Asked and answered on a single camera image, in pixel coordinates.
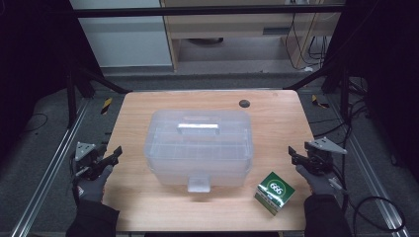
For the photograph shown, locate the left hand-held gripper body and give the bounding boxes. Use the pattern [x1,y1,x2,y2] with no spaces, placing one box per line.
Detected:
[70,141,111,181]

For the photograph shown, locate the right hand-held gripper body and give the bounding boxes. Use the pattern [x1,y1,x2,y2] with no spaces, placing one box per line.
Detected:
[302,136,348,176]

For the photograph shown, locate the green cardboard box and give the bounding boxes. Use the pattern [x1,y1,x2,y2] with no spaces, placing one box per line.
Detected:
[253,171,296,217]

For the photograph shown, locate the clear plastic storage box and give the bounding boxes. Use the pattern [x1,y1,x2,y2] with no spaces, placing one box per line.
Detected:
[143,109,254,194]

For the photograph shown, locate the person's right hand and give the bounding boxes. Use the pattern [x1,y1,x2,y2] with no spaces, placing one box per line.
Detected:
[294,163,341,197]

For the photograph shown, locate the person's left hand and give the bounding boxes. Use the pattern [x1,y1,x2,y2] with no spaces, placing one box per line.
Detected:
[76,164,115,202]

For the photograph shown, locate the yellow black tape strip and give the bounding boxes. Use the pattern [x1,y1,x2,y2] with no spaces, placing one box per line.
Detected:
[310,94,331,110]
[100,96,114,116]

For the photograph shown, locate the black metal stand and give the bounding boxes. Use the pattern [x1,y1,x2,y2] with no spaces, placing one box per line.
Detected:
[63,60,132,130]
[283,57,351,123]

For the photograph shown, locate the dark curtain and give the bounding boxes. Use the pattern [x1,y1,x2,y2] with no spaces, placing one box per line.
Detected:
[324,0,419,186]
[0,0,103,156]

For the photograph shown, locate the white cabinet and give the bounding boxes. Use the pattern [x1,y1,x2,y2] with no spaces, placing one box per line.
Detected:
[69,0,173,69]

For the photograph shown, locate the light wooden desk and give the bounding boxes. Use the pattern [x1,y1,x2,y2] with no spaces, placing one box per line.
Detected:
[159,0,346,72]

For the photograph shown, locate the black floor cable bundle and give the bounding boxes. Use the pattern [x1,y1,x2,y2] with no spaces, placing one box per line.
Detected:
[309,95,371,148]

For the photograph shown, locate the aluminium floor rail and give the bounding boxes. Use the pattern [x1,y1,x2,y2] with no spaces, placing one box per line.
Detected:
[9,98,91,237]
[329,98,411,237]

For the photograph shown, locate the thin black floor cable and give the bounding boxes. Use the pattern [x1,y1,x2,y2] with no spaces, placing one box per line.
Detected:
[19,113,49,134]

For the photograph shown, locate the looped black floor cable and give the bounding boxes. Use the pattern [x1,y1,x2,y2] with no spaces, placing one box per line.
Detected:
[352,196,407,233]

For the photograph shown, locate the black cables under desk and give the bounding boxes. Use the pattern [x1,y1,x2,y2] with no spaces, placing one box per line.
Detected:
[284,13,331,72]

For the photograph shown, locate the black horizontal frame bar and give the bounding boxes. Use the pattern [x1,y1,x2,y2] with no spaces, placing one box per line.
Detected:
[73,4,347,19]

